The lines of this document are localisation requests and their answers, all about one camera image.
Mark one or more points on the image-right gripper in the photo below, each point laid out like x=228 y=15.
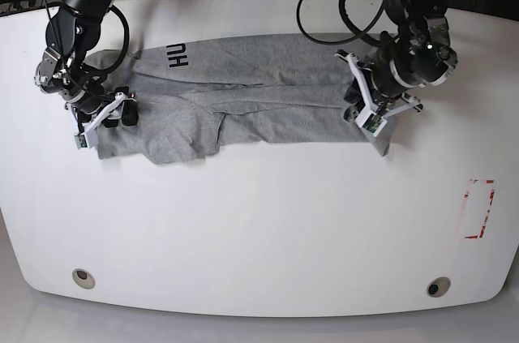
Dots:
x=374 y=90

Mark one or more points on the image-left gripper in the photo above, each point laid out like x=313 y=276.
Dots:
x=89 y=115

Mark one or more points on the grey T-shirt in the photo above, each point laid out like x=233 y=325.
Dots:
x=195 y=98

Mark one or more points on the red tape rectangle marking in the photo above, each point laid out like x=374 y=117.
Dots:
x=476 y=207

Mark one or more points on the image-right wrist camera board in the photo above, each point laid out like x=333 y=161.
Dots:
x=374 y=124

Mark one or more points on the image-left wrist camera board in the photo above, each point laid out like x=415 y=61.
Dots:
x=80 y=141

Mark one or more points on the left table cable grommet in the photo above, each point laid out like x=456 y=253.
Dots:
x=83 y=279

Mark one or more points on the table cable grommet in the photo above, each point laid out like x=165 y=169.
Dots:
x=438 y=287
x=83 y=279

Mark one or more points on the right table cable grommet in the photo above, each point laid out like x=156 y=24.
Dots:
x=438 y=287

